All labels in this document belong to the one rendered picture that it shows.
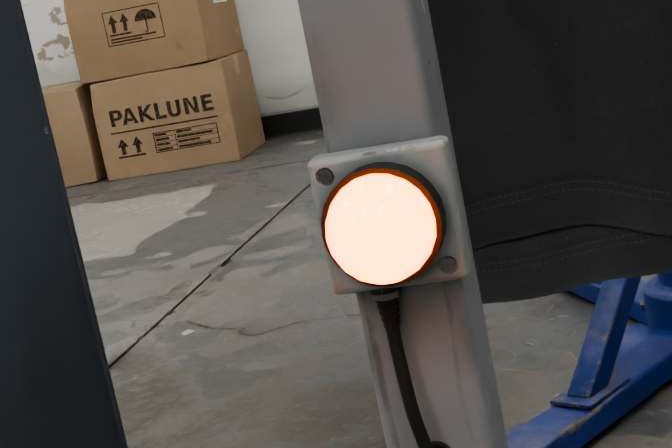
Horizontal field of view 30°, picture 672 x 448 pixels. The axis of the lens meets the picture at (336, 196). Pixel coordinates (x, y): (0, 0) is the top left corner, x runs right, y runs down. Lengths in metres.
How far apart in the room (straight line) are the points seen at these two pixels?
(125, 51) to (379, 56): 4.88
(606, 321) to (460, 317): 1.46
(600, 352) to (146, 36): 3.63
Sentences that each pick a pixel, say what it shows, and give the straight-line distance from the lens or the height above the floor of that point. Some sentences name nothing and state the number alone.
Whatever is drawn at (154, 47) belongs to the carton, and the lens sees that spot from 5.25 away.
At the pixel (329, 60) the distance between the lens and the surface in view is 0.44.
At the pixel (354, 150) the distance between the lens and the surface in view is 0.44.
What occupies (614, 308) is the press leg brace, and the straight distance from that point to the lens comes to 1.91.
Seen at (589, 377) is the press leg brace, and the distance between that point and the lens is 1.87.
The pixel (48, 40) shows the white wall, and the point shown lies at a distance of 5.96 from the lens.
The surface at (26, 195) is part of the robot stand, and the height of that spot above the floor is 0.58.
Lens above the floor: 0.74
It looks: 11 degrees down
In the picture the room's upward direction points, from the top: 11 degrees counter-clockwise
